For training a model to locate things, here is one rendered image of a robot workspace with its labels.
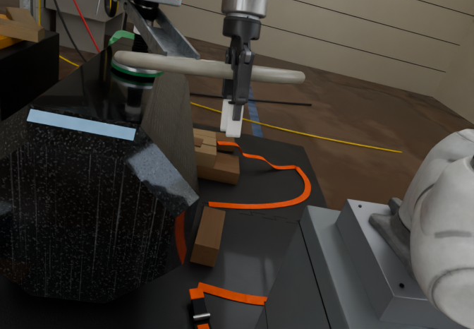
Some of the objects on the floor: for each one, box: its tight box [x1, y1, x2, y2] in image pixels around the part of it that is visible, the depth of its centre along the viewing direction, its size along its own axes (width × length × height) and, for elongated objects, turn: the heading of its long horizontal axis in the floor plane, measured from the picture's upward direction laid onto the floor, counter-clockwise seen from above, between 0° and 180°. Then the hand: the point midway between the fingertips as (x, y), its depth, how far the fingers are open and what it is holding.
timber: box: [190, 206, 226, 267], centre depth 183 cm, size 30×12×12 cm, turn 151°
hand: (231, 118), depth 76 cm, fingers closed on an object, 4 cm apart
